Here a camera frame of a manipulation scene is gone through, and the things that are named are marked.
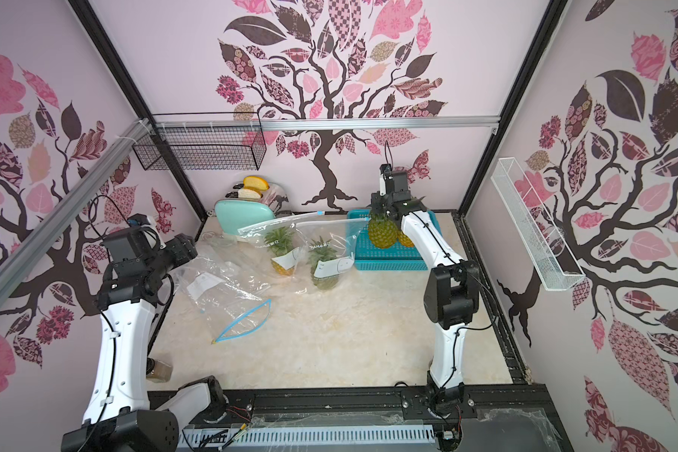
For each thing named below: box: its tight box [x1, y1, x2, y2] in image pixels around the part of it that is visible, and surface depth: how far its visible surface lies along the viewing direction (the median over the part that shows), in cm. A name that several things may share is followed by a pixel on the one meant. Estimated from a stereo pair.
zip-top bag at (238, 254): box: [194, 231, 273, 286], surface depth 101 cm
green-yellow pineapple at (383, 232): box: [368, 215, 399, 250], surface depth 99 cm
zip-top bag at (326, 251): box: [290, 218, 369, 291], surface depth 89 cm
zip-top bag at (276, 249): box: [236, 211, 325, 279], surface depth 90 cm
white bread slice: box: [237, 188, 262, 201], surface depth 102 cm
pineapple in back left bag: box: [263, 226, 296, 276], surface depth 91 cm
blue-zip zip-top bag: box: [174, 256, 272, 344], surface depth 88 cm
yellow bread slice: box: [242, 175, 271, 197], surface depth 106 cm
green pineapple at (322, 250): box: [306, 236, 340, 290], surface depth 85 cm
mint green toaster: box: [214, 199, 276, 237], surface depth 103 cm
